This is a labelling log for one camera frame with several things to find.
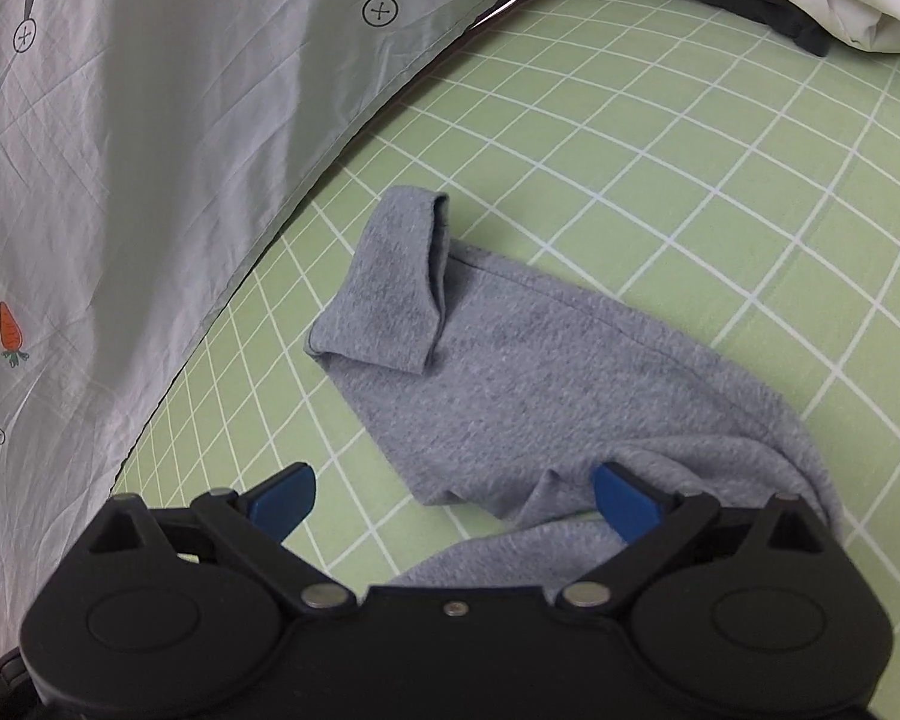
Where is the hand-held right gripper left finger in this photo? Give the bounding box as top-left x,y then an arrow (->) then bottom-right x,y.
81,463 -> 357,617

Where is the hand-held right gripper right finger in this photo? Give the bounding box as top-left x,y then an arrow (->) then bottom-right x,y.
557,461 -> 835,617

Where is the grey zip hoodie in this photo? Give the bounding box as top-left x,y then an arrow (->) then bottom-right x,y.
304,186 -> 846,595

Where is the green grid mat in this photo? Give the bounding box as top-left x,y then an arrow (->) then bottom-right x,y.
109,0 -> 900,691

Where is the grey carrot print sheet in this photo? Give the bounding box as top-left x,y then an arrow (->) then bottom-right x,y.
0,0 -> 593,661

